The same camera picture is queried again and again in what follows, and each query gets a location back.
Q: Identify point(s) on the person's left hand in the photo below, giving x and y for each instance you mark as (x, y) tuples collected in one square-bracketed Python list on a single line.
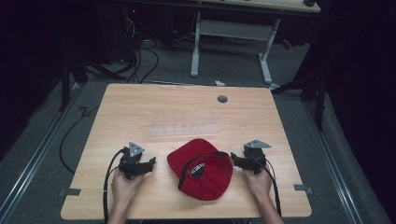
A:
[(124, 189)]

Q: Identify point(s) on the person's right hand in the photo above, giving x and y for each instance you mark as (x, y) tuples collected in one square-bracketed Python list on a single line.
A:
[(260, 186)]

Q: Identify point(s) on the white paper scrap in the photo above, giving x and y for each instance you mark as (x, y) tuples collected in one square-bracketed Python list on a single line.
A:
[(219, 83)]

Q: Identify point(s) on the small red object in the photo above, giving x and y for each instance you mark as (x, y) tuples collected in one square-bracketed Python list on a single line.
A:
[(287, 44)]

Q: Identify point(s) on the clear tape strip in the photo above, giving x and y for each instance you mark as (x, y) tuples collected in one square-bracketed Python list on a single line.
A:
[(183, 129)]

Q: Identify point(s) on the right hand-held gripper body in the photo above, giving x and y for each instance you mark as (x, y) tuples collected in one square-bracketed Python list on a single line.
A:
[(256, 157)]

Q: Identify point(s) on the grey table grommet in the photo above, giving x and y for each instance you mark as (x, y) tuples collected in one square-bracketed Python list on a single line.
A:
[(222, 99)]

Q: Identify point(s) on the red cap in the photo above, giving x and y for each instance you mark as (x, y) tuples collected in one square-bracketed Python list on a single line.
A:
[(214, 179)]

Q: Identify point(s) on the metal floor rail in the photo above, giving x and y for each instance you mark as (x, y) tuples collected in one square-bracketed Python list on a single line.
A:
[(333, 161), (34, 158)]

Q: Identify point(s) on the black metal stand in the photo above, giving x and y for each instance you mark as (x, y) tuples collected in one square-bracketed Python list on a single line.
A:
[(65, 84), (319, 96)]

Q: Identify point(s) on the grey tape piece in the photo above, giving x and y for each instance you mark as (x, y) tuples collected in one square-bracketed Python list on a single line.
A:
[(302, 188), (70, 192)]

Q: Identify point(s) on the black computer mouse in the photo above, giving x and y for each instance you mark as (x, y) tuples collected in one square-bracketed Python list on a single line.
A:
[(308, 2)]

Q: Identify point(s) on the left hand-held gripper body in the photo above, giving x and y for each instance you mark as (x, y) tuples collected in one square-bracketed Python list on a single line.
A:
[(130, 163)]

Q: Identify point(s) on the white desk frame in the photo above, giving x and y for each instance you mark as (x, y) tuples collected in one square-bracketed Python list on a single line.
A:
[(233, 30)]

